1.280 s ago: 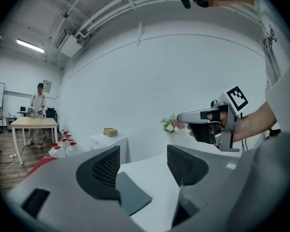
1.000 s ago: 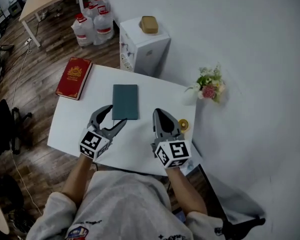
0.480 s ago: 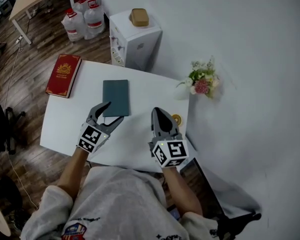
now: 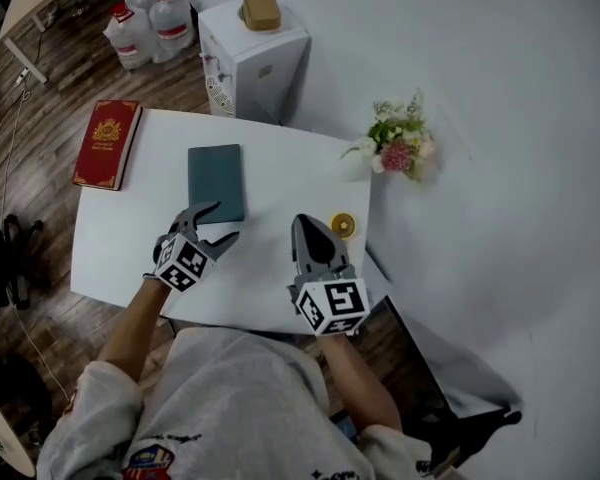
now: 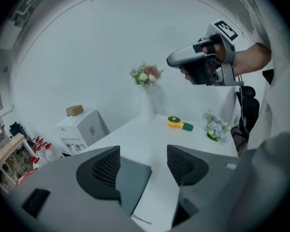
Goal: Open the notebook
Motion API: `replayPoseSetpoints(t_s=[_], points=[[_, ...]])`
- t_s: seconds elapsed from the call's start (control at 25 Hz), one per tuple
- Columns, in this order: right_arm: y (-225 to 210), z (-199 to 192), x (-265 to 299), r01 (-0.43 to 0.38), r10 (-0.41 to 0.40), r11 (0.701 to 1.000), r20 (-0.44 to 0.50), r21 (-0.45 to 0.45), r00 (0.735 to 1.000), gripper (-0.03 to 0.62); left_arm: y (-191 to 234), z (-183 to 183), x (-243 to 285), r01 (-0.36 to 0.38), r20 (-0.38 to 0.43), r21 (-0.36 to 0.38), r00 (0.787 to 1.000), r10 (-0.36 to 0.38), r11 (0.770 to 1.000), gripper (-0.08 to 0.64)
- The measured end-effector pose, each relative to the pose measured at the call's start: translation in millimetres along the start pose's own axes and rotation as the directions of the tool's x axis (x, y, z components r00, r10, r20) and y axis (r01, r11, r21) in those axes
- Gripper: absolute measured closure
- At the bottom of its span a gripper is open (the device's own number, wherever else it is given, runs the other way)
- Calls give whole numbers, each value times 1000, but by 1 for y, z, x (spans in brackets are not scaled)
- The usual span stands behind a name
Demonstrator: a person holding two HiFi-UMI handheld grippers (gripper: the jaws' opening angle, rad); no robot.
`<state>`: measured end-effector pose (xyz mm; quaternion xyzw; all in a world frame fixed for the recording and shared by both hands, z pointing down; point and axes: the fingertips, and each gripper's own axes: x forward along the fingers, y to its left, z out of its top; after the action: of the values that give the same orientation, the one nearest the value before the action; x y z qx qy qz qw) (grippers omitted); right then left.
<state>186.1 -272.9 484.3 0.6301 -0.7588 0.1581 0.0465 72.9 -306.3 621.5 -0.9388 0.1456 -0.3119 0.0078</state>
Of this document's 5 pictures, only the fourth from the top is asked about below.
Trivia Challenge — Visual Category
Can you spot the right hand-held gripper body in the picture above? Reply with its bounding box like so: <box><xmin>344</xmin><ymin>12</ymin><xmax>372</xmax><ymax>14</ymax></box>
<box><xmin>285</xmin><ymin>262</ymin><xmax>372</xmax><ymax>338</ymax></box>

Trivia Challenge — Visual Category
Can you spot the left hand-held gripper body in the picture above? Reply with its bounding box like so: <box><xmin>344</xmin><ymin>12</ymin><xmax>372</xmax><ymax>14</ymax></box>
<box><xmin>152</xmin><ymin>225</ymin><xmax>215</xmax><ymax>293</ymax></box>

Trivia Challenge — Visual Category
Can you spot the grey notebook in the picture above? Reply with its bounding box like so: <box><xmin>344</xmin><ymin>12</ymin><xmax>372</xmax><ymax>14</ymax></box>
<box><xmin>187</xmin><ymin>143</ymin><xmax>246</xmax><ymax>225</ymax></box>

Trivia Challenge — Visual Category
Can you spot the person's right forearm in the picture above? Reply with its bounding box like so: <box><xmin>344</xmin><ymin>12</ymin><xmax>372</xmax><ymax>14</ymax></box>
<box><xmin>319</xmin><ymin>335</ymin><xmax>404</xmax><ymax>434</ymax></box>

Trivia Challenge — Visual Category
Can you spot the person's left forearm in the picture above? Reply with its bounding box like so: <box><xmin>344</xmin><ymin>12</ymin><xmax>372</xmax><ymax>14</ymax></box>
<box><xmin>97</xmin><ymin>277</ymin><xmax>174</xmax><ymax>384</ymax></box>

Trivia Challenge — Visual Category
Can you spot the yellow green handheld fan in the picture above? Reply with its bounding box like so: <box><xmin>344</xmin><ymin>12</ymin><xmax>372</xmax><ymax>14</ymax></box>
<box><xmin>328</xmin><ymin>211</ymin><xmax>359</xmax><ymax>242</ymax></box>

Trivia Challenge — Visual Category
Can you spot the white table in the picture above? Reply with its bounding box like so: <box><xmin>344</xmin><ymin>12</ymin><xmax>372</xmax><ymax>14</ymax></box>
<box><xmin>69</xmin><ymin>107</ymin><xmax>372</xmax><ymax>337</ymax></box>

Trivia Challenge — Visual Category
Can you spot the red hardcover book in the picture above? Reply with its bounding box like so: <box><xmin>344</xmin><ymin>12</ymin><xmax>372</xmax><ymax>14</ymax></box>
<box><xmin>72</xmin><ymin>99</ymin><xmax>144</xmax><ymax>192</ymax></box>

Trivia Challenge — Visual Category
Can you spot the flower bouquet in white vase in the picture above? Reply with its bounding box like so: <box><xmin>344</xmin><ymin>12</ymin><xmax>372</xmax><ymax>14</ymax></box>
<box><xmin>339</xmin><ymin>87</ymin><xmax>437</xmax><ymax>184</ymax></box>

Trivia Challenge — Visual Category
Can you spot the person's grey sweatshirt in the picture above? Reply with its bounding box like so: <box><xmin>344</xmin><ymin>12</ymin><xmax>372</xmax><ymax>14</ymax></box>
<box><xmin>37</xmin><ymin>325</ymin><xmax>434</xmax><ymax>480</ymax></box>

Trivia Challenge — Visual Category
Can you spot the white water dispenser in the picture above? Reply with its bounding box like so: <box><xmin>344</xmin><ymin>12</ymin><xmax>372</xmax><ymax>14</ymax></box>
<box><xmin>197</xmin><ymin>0</ymin><xmax>313</xmax><ymax>128</ymax></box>

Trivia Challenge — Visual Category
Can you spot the group of clear water jugs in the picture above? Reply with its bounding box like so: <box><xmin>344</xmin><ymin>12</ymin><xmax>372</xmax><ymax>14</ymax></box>
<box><xmin>103</xmin><ymin>0</ymin><xmax>197</xmax><ymax>72</ymax></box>

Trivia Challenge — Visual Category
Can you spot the black round chair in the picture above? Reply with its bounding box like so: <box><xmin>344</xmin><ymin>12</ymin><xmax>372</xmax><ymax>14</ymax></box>
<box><xmin>0</xmin><ymin>352</ymin><xmax>51</xmax><ymax>419</ymax></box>

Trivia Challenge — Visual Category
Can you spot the tan lidded box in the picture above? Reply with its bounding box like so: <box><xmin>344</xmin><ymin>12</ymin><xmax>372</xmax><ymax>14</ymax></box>
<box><xmin>238</xmin><ymin>0</ymin><xmax>284</xmax><ymax>33</ymax></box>

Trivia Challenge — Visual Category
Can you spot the round beige table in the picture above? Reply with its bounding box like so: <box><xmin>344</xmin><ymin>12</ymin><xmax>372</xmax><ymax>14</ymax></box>
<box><xmin>0</xmin><ymin>382</ymin><xmax>36</xmax><ymax>479</ymax></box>

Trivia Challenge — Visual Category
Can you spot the white floor cable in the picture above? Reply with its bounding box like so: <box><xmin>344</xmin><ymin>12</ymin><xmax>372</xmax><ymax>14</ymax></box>
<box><xmin>0</xmin><ymin>80</ymin><xmax>71</xmax><ymax>402</ymax></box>

